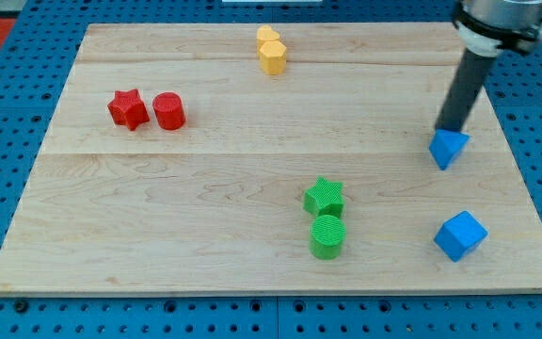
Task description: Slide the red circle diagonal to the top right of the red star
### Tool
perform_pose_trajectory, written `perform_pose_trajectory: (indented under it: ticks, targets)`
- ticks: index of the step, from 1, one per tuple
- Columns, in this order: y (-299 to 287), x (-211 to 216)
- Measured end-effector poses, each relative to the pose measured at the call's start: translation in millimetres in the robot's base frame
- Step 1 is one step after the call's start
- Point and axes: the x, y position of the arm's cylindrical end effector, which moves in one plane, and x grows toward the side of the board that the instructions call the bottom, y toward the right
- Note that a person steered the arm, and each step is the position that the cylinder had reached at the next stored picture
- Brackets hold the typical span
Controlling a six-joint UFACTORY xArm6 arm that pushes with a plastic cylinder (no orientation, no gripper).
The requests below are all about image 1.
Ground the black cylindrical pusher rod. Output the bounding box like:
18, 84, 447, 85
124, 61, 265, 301
434, 49, 496, 132

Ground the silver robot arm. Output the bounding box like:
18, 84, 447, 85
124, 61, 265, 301
435, 0, 542, 132

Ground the green star block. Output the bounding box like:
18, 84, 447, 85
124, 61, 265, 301
303, 176, 344, 218

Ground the red star block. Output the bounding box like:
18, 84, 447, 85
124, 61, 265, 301
107, 89, 150, 131

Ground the blue triangle block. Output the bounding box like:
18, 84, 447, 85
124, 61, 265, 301
429, 129, 470, 170

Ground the blue cube block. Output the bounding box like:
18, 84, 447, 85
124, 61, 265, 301
434, 211, 488, 262

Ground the yellow hexagon block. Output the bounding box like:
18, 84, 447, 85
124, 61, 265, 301
259, 40, 287, 75

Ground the yellow heart block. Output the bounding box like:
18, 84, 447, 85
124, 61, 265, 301
256, 24, 280, 50

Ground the wooden board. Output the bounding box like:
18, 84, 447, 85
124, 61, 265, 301
0, 23, 542, 298

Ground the green cylinder block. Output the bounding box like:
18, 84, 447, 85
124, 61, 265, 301
309, 215, 346, 260

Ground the red cylinder block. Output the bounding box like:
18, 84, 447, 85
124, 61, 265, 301
152, 92, 185, 130

